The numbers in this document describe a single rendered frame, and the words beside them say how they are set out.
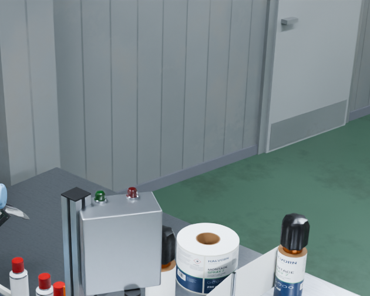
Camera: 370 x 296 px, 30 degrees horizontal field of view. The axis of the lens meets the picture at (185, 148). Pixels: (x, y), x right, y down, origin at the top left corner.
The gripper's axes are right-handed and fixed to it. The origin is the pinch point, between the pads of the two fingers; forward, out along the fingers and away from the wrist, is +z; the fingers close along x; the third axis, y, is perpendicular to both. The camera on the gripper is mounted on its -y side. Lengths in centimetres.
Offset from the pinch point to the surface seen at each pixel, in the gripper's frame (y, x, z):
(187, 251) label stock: 41, 33, 25
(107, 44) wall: -164, 121, 36
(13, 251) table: -18.0, -2.8, 14.4
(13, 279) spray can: 30.8, -9.1, -5.1
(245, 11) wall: -178, 222, 91
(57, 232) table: -22.3, 13.4, 23.9
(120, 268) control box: 87, 9, -21
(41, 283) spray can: 42.0, -4.5, -4.4
